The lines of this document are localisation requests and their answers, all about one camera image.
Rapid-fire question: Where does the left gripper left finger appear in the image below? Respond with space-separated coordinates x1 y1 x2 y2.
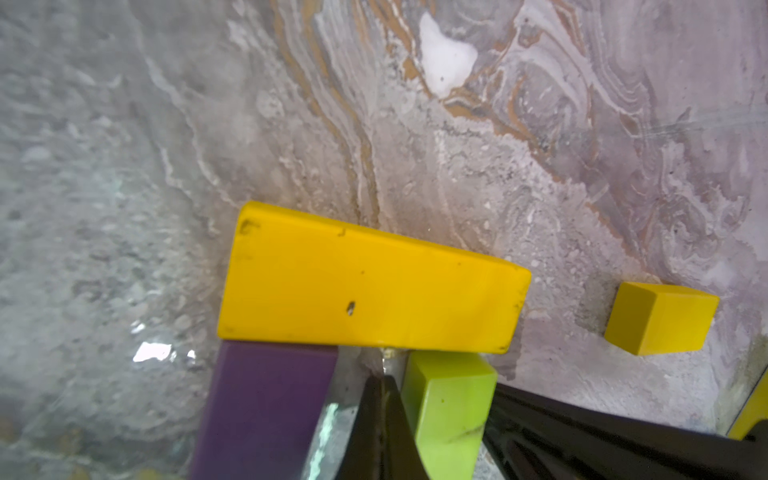
336 375 428 480

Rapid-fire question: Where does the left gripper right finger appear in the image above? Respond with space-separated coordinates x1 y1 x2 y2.
483 384 767 479

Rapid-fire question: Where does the lime green block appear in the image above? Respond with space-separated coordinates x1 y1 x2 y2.
401 351 497 479

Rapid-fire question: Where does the purple block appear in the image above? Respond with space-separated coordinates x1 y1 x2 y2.
188 340 338 479

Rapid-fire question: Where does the small yellow block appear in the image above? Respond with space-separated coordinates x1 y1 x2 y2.
604 282 719 356

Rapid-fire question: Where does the long yellow block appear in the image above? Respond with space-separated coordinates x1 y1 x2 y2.
218 202 532 354

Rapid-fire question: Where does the yellow-green long block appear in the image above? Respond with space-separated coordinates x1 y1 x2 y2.
727 371 768 440

